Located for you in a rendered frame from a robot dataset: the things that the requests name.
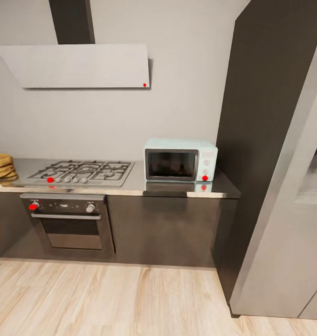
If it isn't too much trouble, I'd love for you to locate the popcorn bag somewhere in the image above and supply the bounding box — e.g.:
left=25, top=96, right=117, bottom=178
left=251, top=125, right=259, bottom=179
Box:
left=0, top=153, right=16, bottom=179

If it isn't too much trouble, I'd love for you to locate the microwave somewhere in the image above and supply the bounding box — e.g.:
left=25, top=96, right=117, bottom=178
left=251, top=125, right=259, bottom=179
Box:
left=143, top=138, right=218, bottom=182

